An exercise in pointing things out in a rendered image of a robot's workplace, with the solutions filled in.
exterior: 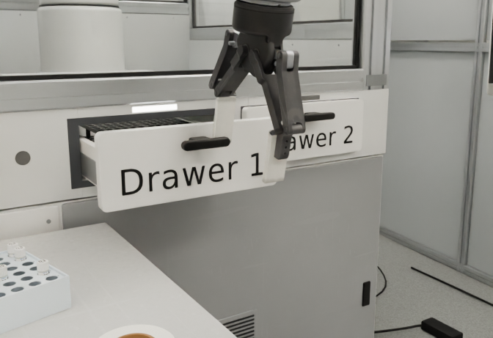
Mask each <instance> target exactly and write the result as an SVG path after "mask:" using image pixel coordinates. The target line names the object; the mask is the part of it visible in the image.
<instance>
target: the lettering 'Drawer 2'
mask: <svg viewBox="0 0 493 338"><path fill-rule="evenodd" d="M346 128H350V129H351V132H350V134H349V135H348V137H347V138H346V140H345V141H344V144H347V143H352V141H348V142H347V140H348V138H349V137H350V135H351V134H352V132H353V128H352V127H351V126H350V125H347V126H346V127H345V129H346ZM345 129H344V130H345ZM333 133H336V131H334V132H329V145H331V144H332V134H333ZM320 135H324V139H318V137H319V136H320ZM313 137H314V134H312V137H311V140H310V143H309V139H308V135H305V138H304V144H303V143H302V136H299V138H300V142H301V146H302V149H304V146H305V142H306V140H307V143H308V147H309V148H311V146H312V142H313ZM292 139H293V142H291V144H293V148H291V149H290V151H291V150H295V149H296V139H295V137H293V136H292ZM322 140H326V134H325V133H320V134H318V136H317V139H316V143H317V145H318V146H319V147H324V146H326V144H323V145H320V144H319V143H318V141H322Z"/></svg>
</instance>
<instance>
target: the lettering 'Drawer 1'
mask: <svg viewBox="0 0 493 338"><path fill-rule="evenodd" d="M255 156H256V173H253V174H252V176H257V175H262V174H263V173H262V172H259V153H255V154H252V155H251V158H252V157H255ZM237 163H238V161H234V162H232V164H231V162H229V180H231V169H232V166H233V164H237ZM215 166H219V167H220V168H221V171H216V172H212V169H213V168H214V167H215ZM204 168H205V166H202V169H201V173H200V179H199V178H198V174H197V170H196V167H192V169H191V175H190V179H188V175H187V173H186V168H183V173H184V176H185V178H186V184H187V186H189V185H191V181H192V177H193V174H194V173H195V176H196V179H197V184H201V182H202V176H203V172H204ZM125 172H136V173H137V174H138V176H139V186H138V188H137V189H136V190H135V191H130V192H125ZM168 172H172V173H174V175H175V176H174V177H167V178H166V179H164V181H163V187H164V188H165V189H171V188H173V187H175V188H177V187H178V174H177V172H176V171H175V170H173V169H170V170H166V171H165V172H164V174H166V173H168ZM223 172H224V168H223V166H222V165H221V164H214V165H212V166H211V168H210V170H209V177H210V179H211V180H212V181H213V182H219V181H222V180H223V177H222V178H220V179H218V180H215V179H213V177H212V174H218V173H223ZM155 174H159V171H157V172H154V173H153V174H152V172H151V173H149V189H150V191H153V182H152V180H153V176H154V175H155ZM121 179H122V195H123V196H125V195H130V194H135V193H137V192H138V191H140V189H141V188H142V184H143V177H142V173H141V172H140V171H139V170H137V169H124V170H121ZM171 179H175V182H174V184H173V185H172V186H167V185H166V181H168V180H171Z"/></svg>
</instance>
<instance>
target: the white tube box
mask: <svg viewBox="0 0 493 338"><path fill-rule="evenodd" d="M38 260H40V259H39V258H38V257H36V256H34V255H33V254H30V253H28V252H27V251H26V260H24V261H20V262H17V261H15V257H9V255H8V252H7V250H6V251H0V265H6V266H7V279H6V280H4V281H0V334H3V333H5V332H7V331H10V330H13V329H15V328H18V327H21V326H24V325H26V324H28V323H32V322H34V321H36V320H39V319H42V318H44V317H48V316H50V315H53V314H56V313H57V312H61V311H63V310H66V309H69V308H71V297H70V277H69V275H67V274H66V273H64V272H62V271H60V270H59V269H57V268H55V267H54V266H52V265H49V264H48V265H49V271H48V274H47V275H44V276H39V275H38V272H37V261H38Z"/></svg>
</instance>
